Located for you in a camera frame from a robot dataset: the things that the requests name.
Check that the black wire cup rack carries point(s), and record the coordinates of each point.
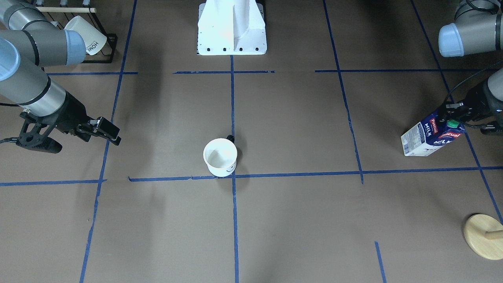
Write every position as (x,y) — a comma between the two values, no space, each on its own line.
(81,16)

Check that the wooden mug tree stand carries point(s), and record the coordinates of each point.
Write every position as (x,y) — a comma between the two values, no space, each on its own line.
(484,235)

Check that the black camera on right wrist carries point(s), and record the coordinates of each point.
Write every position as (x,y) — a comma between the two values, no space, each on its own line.
(34,134)

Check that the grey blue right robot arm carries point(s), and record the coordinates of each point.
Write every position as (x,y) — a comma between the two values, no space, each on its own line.
(29,43)

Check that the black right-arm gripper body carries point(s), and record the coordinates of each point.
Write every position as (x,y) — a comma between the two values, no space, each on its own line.
(71,112)

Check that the blue Pascual milk carton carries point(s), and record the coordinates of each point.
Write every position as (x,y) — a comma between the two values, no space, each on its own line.
(430,134)

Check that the white ribbed HOME cup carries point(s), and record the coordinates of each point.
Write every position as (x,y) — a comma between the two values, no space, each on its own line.
(92,37)

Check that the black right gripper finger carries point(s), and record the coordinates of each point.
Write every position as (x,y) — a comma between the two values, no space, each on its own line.
(100,127)

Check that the white smiley face mug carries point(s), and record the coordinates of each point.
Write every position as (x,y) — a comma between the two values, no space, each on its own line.
(220,156)

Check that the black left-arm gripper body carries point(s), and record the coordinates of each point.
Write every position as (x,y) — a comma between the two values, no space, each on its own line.
(478,96)

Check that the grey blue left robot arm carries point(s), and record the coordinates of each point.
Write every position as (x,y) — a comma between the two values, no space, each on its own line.
(477,28)

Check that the white camera pole base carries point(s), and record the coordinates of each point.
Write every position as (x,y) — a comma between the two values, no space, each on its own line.
(231,27)

